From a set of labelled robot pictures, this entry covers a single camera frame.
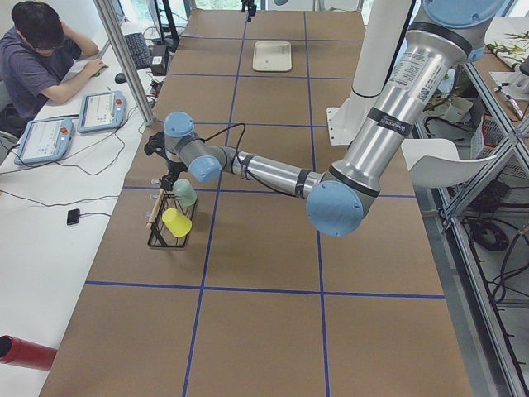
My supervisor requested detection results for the white chair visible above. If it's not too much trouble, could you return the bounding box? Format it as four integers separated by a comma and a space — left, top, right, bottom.
401, 138, 497, 188

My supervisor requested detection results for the black mini computer box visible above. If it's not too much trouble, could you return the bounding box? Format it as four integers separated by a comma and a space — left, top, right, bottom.
150, 45, 169, 76

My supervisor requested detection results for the black computer mouse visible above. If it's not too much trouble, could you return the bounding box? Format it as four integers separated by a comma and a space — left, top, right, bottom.
114, 73, 126, 84

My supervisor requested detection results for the black keyboard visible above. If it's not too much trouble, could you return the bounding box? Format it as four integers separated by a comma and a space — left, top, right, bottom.
124, 33, 151, 69

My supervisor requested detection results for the red cylinder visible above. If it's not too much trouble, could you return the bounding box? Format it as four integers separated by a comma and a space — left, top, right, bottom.
1, 335, 57, 371

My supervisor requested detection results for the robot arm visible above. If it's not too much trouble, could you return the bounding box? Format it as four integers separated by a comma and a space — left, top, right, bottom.
164, 1, 502, 237

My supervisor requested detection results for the yellow cup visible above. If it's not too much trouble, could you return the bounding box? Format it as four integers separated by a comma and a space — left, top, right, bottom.
162, 208, 193, 238

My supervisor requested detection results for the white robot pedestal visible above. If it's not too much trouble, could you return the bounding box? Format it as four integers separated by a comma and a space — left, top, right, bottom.
326, 0, 416, 146

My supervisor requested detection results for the pale green cup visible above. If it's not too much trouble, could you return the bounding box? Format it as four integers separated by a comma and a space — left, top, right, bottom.
172, 179, 197, 207

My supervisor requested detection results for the aluminium frame post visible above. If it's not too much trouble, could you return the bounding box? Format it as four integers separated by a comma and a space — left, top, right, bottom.
93, 0, 154, 127

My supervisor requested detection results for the far teach pendant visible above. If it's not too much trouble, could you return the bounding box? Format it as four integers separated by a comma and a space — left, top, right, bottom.
77, 91, 126, 133

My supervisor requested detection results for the teach pendant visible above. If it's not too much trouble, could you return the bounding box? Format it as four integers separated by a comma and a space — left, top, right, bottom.
77, 91, 126, 133
14, 117, 74, 166

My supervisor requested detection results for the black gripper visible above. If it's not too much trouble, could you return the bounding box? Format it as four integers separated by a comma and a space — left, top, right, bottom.
160, 160, 184, 189

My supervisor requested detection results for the seated person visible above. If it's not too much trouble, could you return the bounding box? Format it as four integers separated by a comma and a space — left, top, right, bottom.
1, 1, 105, 122

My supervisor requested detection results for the cream plastic tray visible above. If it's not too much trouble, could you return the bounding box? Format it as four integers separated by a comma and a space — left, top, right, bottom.
252, 41, 293, 72

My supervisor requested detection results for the small black puck device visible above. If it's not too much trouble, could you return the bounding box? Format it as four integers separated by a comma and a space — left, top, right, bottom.
66, 208, 81, 226

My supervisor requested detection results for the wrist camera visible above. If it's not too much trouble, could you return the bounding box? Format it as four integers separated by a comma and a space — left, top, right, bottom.
144, 132, 166, 159

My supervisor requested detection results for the black wire cup rack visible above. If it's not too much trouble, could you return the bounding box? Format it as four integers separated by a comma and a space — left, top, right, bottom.
146, 179, 198, 250

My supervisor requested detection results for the near teach pendant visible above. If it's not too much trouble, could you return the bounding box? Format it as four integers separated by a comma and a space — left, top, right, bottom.
14, 117, 74, 166

